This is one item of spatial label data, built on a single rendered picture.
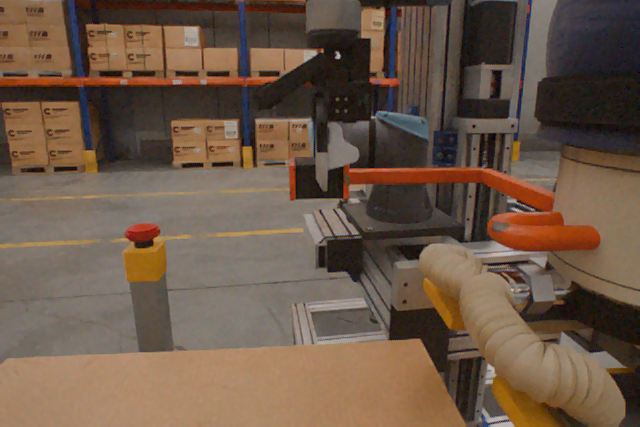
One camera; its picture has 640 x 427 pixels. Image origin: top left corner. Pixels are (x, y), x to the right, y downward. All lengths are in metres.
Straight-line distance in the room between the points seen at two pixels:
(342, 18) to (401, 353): 0.47
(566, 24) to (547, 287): 0.23
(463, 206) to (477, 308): 0.74
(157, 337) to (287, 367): 0.45
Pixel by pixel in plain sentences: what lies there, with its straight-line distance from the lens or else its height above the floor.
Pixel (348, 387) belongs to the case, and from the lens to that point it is 0.56.
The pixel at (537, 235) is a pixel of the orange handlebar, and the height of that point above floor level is 1.20.
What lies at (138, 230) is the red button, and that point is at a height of 1.04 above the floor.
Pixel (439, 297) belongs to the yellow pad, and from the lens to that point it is 0.50.
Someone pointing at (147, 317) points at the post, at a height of 0.85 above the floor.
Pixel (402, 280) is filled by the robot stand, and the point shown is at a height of 0.97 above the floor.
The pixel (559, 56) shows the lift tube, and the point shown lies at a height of 1.34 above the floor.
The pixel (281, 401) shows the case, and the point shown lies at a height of 0.95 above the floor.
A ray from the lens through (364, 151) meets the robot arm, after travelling 0.85.
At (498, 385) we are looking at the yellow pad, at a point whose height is 1.08.
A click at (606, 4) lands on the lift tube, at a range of 0.39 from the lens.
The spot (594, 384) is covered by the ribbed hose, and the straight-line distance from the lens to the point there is 0.34.
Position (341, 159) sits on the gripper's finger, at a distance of 0.55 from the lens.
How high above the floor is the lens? 1.31
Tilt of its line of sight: 14 degrees down
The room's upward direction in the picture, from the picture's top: straight up
